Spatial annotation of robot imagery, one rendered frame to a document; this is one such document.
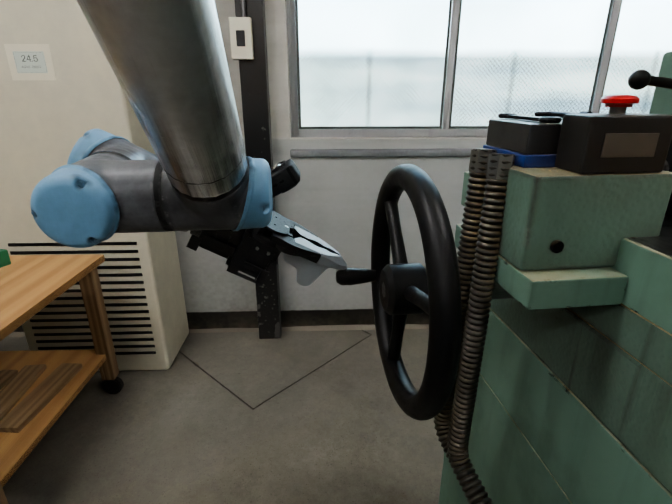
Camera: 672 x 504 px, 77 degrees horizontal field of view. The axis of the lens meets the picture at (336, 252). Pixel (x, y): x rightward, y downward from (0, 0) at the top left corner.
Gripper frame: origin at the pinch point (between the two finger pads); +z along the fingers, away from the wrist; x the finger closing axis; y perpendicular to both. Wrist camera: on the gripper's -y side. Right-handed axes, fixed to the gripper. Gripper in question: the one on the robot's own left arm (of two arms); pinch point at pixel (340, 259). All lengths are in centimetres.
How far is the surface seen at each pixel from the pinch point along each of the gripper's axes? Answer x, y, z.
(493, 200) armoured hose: 15.8, -18.1, 5.2
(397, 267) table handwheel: 11.7, -6.2, 2.6
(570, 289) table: 22.8, -15.0, 12.8
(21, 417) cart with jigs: -40, 96, -42
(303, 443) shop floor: -43, 76, 35
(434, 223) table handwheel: 20.2, -14.0, -0.8
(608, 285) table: 22.7, -17.0, 15.9
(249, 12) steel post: -112, -26, -38
